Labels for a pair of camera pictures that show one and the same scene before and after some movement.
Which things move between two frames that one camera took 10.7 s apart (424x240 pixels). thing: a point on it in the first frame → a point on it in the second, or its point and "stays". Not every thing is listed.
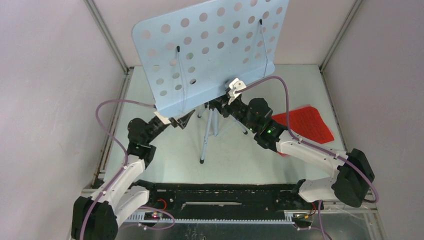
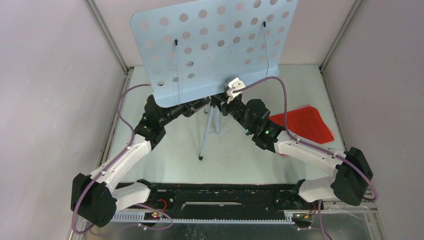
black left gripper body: (173, 122) → (187, 109)
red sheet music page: (307, 123) stays
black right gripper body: (236, 109) stays
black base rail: (222, 203) stays
